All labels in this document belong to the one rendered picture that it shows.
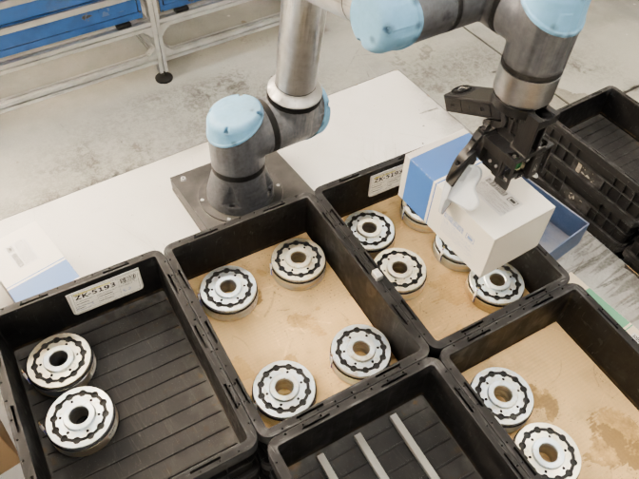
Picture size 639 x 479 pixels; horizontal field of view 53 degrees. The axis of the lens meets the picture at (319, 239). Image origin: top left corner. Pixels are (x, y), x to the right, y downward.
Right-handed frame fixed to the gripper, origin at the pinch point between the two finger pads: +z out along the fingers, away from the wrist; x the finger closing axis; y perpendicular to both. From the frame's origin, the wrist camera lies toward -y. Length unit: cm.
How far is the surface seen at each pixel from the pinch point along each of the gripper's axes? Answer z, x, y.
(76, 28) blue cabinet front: 77, -12, -196
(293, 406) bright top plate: 24.9, -35.4, 5.5
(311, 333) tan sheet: 28.0, -24.7, -5.8
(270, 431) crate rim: 17.9, -41.9, 9.7
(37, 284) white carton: 32, -62, -44
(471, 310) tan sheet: 27.9, 2.8, 5.6
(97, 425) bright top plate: 25, -62, -8
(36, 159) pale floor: 112, -46, -172
